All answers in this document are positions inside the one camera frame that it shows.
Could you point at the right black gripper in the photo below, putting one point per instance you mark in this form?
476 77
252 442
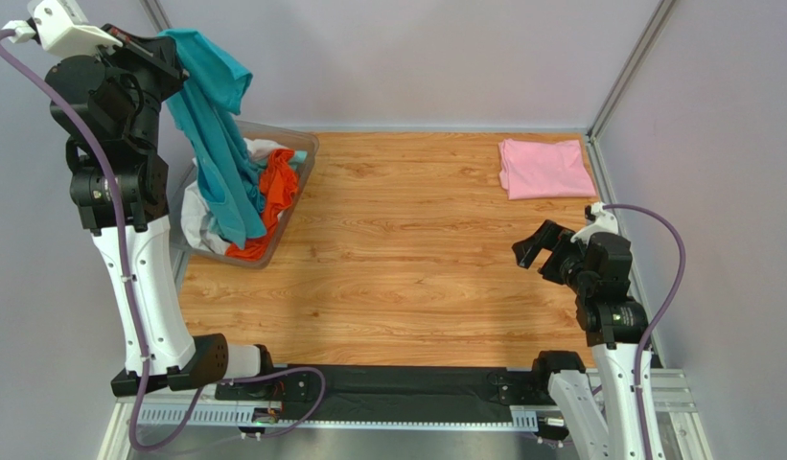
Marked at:
555 257

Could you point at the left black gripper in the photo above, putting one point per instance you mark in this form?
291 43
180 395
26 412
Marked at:
154 54

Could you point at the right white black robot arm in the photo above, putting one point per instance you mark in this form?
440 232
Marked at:
597 269

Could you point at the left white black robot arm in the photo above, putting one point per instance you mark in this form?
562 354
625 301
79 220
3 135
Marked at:
119 186

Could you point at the folded pink t shirt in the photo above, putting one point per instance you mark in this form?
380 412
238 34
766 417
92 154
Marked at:
530 170

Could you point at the clear plastic bin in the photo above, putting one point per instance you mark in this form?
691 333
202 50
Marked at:
291 139

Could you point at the orange t shirt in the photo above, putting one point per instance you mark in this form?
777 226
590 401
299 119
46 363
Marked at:
278 184

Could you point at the white t shirt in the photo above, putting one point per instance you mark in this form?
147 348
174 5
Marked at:
196 218

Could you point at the light teal t shirt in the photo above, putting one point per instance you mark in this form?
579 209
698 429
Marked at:
298 159

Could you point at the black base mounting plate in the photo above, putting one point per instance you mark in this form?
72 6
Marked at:
397 394

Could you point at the left aluminium frame post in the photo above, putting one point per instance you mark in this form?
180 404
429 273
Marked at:
156 14

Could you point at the aluminium frame post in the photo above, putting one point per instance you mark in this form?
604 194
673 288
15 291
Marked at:
156 14
641 50

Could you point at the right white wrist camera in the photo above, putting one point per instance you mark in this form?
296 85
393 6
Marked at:
599 220

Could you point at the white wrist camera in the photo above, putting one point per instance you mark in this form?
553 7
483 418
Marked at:
599 220
62 29

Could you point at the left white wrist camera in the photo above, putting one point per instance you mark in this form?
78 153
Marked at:
62 29

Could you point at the right aluminium frame post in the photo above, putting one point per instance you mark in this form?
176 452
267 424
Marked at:
641 50

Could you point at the aluminium front rail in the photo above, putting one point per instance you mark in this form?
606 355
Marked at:
168 408

